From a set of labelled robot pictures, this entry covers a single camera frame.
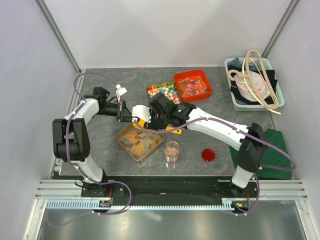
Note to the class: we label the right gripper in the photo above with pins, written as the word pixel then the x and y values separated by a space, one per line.
pixel 152 125

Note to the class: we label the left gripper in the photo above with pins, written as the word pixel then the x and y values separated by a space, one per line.
pixel 123 114

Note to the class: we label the yellow plastic scoop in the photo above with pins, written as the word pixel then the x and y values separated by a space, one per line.
pixel 142 125

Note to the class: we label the brown tin of popsicle candies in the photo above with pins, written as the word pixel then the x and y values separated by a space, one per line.
pixel 139 144

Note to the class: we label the clear glass jar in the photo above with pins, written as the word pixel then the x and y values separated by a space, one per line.
pixel 171 154

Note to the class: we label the red jar lid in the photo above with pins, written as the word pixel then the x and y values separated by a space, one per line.
pixel 208 155

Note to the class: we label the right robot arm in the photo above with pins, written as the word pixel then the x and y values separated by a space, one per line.
pixel 247 140

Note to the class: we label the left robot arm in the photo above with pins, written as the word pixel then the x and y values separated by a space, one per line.
pixel 71 141

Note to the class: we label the tin of colourful star candies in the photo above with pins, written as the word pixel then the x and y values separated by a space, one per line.
pixel 169 89

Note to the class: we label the orange box of candies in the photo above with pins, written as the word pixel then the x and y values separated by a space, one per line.
pixel 193 85

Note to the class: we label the white laundry basket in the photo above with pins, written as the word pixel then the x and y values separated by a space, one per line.
pixel 240 105

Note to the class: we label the beige clothes hanger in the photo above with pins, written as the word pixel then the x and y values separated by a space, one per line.
pixel 253 82

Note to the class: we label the green cloth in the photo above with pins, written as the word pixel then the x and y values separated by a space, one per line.
pixel 272 157

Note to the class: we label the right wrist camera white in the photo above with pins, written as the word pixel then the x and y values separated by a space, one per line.
pixel 141 112

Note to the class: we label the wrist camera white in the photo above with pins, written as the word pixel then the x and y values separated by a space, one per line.
pixel 120 91
pixel 141 112

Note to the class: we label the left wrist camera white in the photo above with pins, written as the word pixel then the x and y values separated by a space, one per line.
pixel 120 91

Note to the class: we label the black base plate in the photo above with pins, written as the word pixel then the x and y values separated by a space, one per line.
pixel 173 190

